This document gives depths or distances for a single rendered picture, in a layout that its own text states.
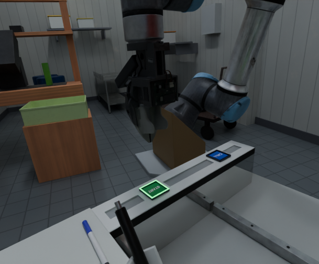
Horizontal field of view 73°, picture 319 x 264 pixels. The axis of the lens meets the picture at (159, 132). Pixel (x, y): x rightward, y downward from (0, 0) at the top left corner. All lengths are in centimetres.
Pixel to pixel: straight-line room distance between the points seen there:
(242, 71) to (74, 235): 69
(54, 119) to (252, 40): 212
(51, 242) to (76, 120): 207
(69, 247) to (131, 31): 41
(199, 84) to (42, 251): 73
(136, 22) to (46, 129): 221
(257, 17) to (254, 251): 66
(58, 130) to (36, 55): 450
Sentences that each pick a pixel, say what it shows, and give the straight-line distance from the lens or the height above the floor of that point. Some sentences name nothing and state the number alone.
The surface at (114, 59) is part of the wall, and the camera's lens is 699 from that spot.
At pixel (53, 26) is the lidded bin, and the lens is 627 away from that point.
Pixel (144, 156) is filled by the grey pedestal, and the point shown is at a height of 82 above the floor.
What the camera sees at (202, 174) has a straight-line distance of 63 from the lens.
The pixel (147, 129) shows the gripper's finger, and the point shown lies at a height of 114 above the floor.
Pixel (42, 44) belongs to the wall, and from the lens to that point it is 686.
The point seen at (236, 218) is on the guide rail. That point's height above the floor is 85.
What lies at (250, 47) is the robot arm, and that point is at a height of 128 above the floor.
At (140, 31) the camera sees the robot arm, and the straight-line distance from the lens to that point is 42.
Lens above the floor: 129
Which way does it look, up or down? 21 degrees down
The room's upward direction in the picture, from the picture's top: 4 degrees counter-clockwise
